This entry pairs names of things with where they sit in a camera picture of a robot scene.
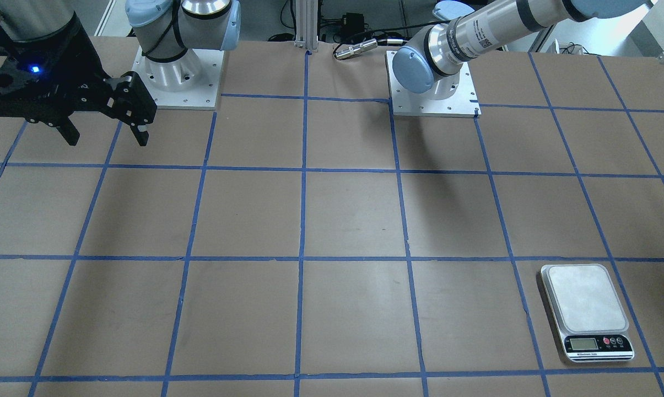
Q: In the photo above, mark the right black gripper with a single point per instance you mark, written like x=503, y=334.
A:
x=85, y=82

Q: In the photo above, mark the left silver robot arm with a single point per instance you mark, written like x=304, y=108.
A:
x=430, y=63

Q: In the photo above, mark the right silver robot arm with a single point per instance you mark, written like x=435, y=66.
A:
x=165, y=29

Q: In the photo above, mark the black power adapter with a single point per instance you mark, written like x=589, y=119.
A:
x=351, y=24

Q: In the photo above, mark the metal cylinder connector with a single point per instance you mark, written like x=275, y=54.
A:
x=355, y=50

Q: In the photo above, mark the silver digital kitchen scale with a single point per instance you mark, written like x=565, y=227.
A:
x=591, y=323

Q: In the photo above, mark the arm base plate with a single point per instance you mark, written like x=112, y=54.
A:
x=454, y=96
x=190, y=83

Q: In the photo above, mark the aluminium frame post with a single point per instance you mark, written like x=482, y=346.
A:
x=306, y=25

